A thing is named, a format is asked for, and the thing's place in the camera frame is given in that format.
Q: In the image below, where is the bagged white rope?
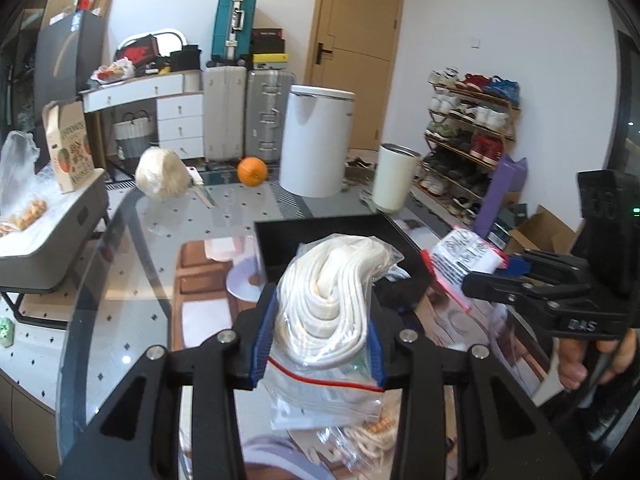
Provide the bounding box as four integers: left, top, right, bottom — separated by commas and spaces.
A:
261, 233, 406, 430

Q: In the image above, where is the white printed pouch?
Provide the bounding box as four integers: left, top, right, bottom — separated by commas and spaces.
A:
421, 228, 506, 313

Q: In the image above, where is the black cardboard box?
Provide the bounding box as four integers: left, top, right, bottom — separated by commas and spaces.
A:
255, 214, 433, 318

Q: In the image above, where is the clear bag of cord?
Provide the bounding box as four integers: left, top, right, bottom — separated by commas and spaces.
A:
290, 417, 398, 479

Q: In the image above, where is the right hand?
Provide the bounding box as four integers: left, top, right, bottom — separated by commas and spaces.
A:
556, 326, 640, 392

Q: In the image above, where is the brown cardboard box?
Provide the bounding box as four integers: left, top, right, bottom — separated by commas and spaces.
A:
506, 205, 576, 255

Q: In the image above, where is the orange fruit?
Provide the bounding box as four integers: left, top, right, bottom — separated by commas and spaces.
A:
236, 157, 268, 188

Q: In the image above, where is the wooden shoe rack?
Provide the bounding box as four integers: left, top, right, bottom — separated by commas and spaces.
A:
419, 67, 521, 226

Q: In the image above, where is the cream cylindrical cup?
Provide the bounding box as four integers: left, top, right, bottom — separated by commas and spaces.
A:
371, 143, 421, 214

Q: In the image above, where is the white electric kettle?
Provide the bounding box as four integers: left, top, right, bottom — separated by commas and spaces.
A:
279, 84, 355, 198

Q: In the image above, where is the woven basket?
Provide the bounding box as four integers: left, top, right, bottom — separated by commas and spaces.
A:
113, 110, 154, 160

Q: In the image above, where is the grey side table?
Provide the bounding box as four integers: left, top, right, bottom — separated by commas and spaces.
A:
1, 168, 108, 330

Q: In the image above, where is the silver suitcase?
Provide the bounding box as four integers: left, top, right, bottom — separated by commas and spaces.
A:
244, 70, 295, 164

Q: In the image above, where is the white suitcase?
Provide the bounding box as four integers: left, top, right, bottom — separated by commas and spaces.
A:
203, 66, 247, 162

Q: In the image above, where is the white drawer desk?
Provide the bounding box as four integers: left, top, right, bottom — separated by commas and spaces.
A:
78, 70, 204, 171

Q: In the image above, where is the orange fruit carton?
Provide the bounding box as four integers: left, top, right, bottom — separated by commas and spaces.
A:
42, 101, 94, 194

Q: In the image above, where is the clear bag of snacks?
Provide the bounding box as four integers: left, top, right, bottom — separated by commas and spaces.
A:
1, 131, 48, 236

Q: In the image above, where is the wooden door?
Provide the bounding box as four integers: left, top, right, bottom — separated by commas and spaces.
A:
304, 0, 404, 150

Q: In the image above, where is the teal suitcase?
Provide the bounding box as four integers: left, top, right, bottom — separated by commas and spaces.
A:
207, 0, 257, 67

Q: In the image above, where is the red black bag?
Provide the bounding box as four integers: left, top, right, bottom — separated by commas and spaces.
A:
114, 35, 160, 67

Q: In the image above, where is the black refrigerator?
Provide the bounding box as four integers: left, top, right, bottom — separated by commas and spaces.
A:
34, 11, 105, 118

